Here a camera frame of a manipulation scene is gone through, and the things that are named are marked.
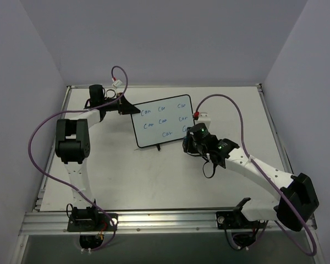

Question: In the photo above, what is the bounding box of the small black-framed whiteboard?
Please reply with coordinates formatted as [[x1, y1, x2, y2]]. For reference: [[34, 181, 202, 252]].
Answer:
[[131, 94, 194, 149]]

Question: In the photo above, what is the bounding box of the blue whiteboard eraser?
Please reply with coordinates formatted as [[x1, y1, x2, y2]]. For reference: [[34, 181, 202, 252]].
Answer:
[[183, 136, 189, 152]]

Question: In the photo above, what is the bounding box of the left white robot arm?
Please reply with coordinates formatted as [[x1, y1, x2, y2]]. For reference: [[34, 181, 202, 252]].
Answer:
[[55, 84, 141, 230]]

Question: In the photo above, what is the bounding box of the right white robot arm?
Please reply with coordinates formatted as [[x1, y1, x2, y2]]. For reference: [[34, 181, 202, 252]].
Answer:
[[183, 123, 319, 232]]

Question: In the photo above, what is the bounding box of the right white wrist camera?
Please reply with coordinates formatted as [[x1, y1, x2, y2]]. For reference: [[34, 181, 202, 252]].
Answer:
[[193, 112, 211, 128]]

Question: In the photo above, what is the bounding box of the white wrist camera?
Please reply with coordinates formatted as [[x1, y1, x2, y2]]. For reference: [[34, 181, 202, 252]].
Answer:
[[193, 112, 211, 128], [112, 79, 123, 89]]

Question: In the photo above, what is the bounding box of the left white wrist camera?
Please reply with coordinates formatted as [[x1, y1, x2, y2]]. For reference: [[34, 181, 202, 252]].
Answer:
[[112, 79, 123, 89]]

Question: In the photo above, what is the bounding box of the aluminium right side rail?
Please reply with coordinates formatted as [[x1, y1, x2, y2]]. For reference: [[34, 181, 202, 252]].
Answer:
[[256, 84, 294, 174]]

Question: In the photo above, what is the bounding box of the aluminium rail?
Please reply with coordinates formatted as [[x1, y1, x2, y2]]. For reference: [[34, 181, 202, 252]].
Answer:
[[256, 84, 294, 174], [18, 206, 318, 237]]

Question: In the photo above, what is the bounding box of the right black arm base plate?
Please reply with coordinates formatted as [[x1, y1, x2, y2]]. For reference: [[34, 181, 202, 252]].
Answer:
[[216, 211, 252, 230]]

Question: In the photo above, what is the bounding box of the aluminium front rail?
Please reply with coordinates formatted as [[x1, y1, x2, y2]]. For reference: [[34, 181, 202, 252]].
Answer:
[[18, 206, 318, 237]]

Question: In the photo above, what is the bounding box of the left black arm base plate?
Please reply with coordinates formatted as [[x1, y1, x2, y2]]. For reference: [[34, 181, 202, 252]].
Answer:
[[67, 210, 116, 232]]

